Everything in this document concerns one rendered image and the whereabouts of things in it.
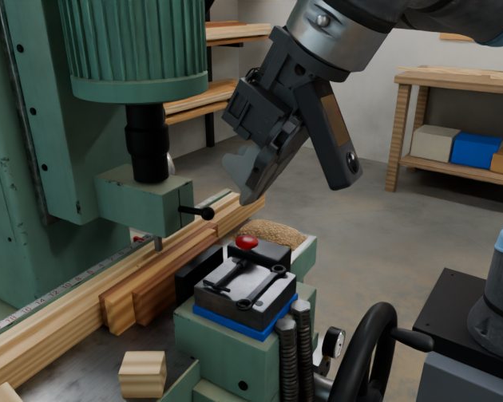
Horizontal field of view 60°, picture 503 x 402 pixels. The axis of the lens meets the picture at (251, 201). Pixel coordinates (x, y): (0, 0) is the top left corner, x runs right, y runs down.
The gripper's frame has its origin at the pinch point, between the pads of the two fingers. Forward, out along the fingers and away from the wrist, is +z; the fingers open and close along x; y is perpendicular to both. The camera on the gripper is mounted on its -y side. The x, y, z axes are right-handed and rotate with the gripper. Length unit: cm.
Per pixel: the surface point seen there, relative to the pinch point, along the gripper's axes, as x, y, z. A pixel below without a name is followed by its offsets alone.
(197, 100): -226, 135, 132
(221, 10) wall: -322, 202, 100
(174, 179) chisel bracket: -2.7, 12.3, 8.4
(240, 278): 5.1, -5.4, 6.3
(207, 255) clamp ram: 2.1, 0.5, 10.3
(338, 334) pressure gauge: -26.7, -23.9, 31.5
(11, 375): 25.0, 6.5, 22.3
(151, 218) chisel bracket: 2.4, 10.4, 12.1
